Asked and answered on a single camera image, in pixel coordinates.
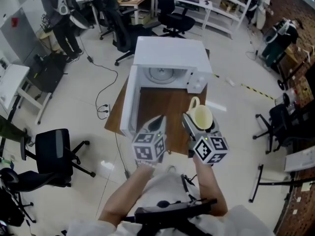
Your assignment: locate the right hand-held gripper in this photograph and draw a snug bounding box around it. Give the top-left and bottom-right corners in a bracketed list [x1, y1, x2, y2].
[182, 113, 230, 166]

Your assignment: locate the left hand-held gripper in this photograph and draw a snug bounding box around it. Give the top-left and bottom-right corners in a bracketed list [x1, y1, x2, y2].
[131, 115, 168, 163]

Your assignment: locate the cream ceramic mug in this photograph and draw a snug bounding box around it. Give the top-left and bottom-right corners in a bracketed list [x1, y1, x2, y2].
[185, 96, 214, 130]

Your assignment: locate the white microwave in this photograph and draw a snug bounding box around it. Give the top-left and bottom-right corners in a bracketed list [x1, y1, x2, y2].
[120, 35, 214, 139]

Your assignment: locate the person's right forearm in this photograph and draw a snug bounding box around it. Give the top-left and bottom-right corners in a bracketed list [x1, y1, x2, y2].
[192, 155, 228, 217]

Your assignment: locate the person's left forearm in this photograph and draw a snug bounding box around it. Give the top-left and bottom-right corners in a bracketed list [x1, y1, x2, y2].
[97, 165, 155, 228]

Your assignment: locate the wooden table with metal legs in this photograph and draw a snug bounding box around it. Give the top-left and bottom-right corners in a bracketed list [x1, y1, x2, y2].
[104, 48, 210, 156]

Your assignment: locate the person's white shirt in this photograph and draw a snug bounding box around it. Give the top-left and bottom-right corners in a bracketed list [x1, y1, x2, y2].
[65, 172, 274, 236]

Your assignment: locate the black chest rig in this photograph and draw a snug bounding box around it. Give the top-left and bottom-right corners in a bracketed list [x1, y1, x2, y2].
[122, 198, 219, 236]

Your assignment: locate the white board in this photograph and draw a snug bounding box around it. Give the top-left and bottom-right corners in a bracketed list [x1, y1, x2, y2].
[284, 148, 315, 173]

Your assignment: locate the black white-rimmed backpack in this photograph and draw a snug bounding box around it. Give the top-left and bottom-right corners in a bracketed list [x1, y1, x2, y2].
[262, 28, 280, 45]
[70, 8, 89, 30]

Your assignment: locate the black bag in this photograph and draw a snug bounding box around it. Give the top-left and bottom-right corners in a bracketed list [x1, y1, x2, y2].
[26, 53, 68, 93]

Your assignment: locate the white desk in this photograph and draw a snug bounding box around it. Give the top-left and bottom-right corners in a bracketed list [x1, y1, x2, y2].
[0, 55, 53, 125]
[173, 0, 214, 30]

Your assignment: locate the white shelf rack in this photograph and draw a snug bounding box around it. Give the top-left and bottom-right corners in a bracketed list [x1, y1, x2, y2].
[200, 0, 258, 39]

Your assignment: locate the wooden office desk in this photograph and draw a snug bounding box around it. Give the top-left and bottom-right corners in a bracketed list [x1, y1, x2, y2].
[117, 0, 156, 18]

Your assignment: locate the black mesh office chair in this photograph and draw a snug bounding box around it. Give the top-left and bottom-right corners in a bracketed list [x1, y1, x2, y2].
[0, 167, 72, 225]

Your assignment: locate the round pale wooden stool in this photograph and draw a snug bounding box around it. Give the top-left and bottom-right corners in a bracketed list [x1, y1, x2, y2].
[39, 30, 62, 54]

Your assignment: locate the grey cabinet with red sticker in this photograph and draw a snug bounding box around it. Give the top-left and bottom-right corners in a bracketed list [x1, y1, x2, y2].
[0, 6, 41, 66]

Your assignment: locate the thin black cable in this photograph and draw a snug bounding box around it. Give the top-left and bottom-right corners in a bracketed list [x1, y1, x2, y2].
[114, 131, 130, 179]

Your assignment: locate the black metal stand frame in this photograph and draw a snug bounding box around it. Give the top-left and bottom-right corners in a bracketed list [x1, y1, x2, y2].
[248, 164, 315, 204]

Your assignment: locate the black power cable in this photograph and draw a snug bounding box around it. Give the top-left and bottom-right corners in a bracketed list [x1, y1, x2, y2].
[87, 55, 119, 120]

